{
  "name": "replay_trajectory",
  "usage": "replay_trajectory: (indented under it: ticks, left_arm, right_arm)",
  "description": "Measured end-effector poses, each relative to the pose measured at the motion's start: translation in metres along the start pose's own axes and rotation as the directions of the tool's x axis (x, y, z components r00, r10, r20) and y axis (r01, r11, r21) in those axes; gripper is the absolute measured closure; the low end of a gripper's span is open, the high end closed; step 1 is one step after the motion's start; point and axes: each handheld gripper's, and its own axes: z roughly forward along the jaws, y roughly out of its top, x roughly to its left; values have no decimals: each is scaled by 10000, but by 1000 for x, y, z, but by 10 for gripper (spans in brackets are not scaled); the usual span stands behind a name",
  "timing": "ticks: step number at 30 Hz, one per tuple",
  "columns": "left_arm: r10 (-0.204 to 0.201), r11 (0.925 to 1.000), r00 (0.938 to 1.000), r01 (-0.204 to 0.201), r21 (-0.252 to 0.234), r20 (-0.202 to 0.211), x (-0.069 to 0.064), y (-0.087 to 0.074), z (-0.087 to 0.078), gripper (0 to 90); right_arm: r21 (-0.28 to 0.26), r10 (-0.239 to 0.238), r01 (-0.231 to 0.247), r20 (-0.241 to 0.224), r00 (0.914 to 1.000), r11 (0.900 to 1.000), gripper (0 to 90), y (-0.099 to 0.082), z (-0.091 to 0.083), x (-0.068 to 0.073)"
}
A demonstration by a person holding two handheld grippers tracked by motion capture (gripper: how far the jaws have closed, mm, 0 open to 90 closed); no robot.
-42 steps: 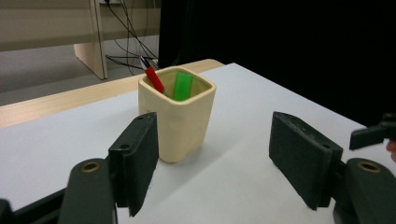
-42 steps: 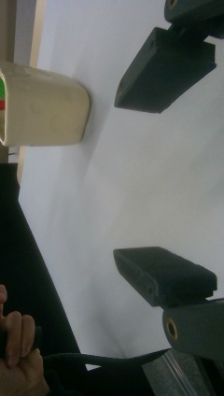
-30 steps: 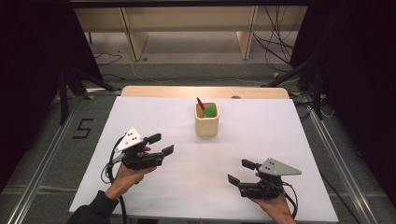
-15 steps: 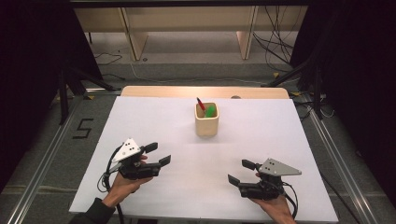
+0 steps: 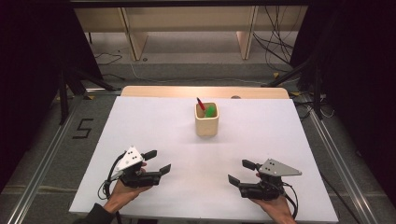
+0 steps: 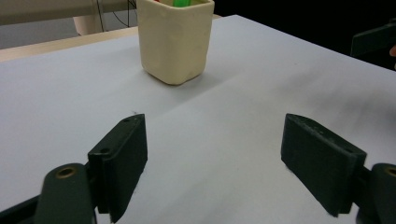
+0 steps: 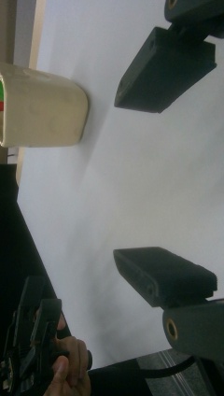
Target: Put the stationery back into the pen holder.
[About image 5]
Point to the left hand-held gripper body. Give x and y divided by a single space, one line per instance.
130 160

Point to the black curtain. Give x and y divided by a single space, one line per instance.
364 77
31 77

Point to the person's left hand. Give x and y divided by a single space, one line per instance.
120 196

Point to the aluminium floor rail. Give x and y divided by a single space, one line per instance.
339 155
40 174

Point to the light wooden bench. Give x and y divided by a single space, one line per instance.
186 18

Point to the red pen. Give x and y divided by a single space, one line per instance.
200 104

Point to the light wooden table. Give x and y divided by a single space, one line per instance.
186 92

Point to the person's right hand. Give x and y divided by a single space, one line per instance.
275 210

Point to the green marker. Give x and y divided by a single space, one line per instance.
210 111

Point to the black metal stand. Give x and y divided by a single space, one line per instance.
317 93
63 99

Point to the white table cover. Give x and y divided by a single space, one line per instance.
193 155

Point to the beige square pen cup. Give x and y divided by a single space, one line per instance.
207 127

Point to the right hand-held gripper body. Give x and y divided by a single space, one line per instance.
277 168

